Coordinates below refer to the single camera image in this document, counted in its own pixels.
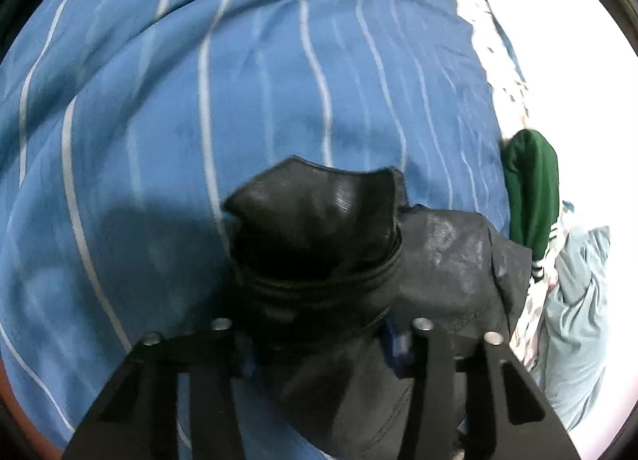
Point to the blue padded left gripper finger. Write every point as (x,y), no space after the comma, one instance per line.
(397,351)

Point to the black leather jacket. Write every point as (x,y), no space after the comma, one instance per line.
(320,258)

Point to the plaid checkered bed sheet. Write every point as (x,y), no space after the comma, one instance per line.
(525,339)

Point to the light blue rumpled duvet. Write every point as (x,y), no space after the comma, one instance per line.
(572,341)

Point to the folded green striped garment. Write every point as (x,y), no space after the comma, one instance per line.
(531,172)

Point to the blue striped bed sheet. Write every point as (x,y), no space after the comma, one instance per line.
(125,124)

